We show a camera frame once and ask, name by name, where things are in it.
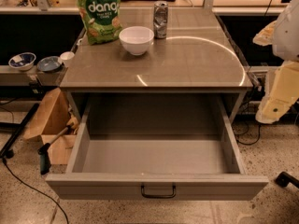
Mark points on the small white cup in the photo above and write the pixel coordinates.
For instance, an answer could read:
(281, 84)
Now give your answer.
(67, 57)

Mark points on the black drawer handle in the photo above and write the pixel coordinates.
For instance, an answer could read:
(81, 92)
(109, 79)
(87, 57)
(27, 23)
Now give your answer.
(154, 192)

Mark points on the black handled tool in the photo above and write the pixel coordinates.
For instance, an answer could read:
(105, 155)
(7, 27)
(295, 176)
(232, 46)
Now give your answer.
(43, 152)

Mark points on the green dang chips bag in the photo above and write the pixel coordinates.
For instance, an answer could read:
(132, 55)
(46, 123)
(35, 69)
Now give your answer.
(101, 19)

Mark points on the black pole on floor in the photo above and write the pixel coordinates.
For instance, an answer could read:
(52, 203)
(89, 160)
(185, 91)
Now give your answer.
(17, 128)

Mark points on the blue plate bowl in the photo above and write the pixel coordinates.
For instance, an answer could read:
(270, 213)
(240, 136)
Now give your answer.
(49, 64)

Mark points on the black chair foot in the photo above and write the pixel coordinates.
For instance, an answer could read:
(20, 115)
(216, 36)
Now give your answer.
(284, 179)

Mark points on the grey top drawer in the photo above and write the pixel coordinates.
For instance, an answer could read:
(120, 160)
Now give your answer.
(126, 140)

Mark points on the crushed silver can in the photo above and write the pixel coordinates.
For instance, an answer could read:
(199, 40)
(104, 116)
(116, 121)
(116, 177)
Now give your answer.
(160, 19)

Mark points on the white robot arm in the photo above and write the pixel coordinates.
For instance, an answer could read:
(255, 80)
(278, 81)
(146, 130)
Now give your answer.
(283, 35)

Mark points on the brown cardboard box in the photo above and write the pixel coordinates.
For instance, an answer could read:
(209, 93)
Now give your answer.
(49, 119)

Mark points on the grey drawer cabinet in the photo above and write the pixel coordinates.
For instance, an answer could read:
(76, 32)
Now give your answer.
(196, 56)

